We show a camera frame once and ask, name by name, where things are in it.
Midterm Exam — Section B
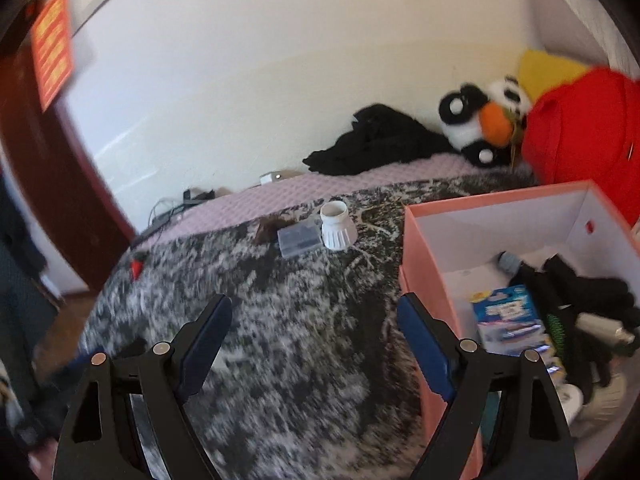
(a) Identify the blue battery pack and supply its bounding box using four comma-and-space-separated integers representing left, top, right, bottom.
470, 285, 565, 382

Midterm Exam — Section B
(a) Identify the small red cone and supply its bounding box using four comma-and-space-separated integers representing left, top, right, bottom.
130, 259, 144, 281

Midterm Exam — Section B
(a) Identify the white plastic jar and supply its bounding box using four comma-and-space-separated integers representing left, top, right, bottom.
320, 200, 358, 252

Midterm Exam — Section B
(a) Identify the black white patterned tablecloth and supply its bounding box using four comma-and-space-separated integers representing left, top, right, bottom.
79, 170, 534, 479

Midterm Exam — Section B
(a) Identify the black nike sock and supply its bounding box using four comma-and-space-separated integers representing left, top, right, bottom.
498, 252, 639, 401

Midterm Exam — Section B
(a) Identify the clear plastic case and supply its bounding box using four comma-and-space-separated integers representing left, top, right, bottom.
278, 223, 322, 259

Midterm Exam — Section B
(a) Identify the brown hair clump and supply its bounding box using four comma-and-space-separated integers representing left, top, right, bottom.
254, 216, 295, 245

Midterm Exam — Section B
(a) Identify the black clothes pile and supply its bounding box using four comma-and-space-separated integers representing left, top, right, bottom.
303, 103, 456, 176

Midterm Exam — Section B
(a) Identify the yellow pillow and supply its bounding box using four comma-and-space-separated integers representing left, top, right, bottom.
516, 50, 591, 103

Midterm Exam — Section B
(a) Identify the white charger adapter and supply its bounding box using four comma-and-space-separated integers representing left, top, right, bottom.
259, 171, 295, 185

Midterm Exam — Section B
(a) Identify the pink cardboard box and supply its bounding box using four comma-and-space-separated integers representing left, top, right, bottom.
397, 179, 640, 480

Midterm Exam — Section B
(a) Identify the red backpack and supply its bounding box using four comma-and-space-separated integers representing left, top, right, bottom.
522, 68, 639, 226

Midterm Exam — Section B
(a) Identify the red paper notice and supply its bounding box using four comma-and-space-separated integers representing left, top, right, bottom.
32, 0, 74, 112

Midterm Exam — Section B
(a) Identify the panda plush toy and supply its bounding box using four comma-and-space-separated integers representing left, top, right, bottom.
438, 76, 533, 168

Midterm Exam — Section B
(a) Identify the black cable bundle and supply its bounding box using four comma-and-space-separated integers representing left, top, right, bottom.
148, 186, 217, 228

